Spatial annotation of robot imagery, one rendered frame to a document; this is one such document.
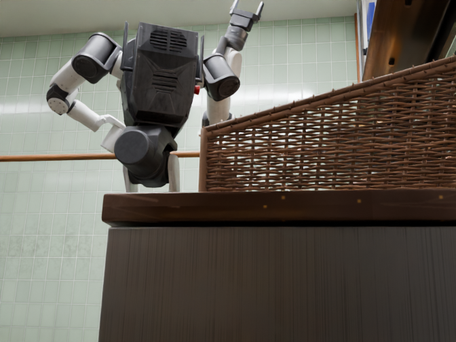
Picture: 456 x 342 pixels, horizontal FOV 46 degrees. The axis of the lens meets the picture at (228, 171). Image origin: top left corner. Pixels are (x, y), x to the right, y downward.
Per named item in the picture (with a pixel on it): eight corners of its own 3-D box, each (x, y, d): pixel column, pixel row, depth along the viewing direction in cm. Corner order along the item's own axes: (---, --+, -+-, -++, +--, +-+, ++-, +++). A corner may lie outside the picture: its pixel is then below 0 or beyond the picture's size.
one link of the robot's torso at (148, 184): (164, 178, 171) (167, 143, 175) (124, 178, 173) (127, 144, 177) (175, 188, 183) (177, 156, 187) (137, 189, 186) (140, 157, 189)
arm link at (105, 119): (115, 147, 221) (87, 128, 216) (127, 129, 223) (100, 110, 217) (119, 148, 215) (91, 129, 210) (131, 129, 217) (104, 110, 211)
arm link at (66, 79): (34, 98, 200) (64, 69, 186) (48, 77, 208) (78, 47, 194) (60, 117, 205) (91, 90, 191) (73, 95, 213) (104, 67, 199)
